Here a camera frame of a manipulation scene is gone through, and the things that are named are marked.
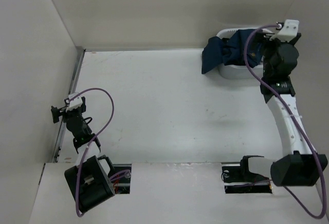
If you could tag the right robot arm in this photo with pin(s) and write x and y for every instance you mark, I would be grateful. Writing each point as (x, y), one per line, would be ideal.
(300, 164)

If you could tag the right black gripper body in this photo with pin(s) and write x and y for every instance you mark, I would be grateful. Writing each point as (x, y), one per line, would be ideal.
(270, 47)

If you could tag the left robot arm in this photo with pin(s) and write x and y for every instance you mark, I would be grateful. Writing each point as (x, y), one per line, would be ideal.
(88, 180)

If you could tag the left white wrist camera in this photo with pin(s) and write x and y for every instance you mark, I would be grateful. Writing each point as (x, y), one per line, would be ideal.
(73, 101)

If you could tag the white plastic laundry basket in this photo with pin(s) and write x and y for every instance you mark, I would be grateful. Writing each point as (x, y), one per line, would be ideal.
(254, 58)

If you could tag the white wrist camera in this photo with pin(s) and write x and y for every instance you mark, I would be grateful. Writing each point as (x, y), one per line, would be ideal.
(73, 101)
(286, 31)

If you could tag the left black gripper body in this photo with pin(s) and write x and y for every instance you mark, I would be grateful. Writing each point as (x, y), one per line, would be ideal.
(76, 112)

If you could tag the navy blue trousers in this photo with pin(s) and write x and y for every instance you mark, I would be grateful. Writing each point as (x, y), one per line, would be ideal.
(226, 51)

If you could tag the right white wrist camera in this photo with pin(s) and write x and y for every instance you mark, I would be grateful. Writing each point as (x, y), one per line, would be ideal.
(286, 31)

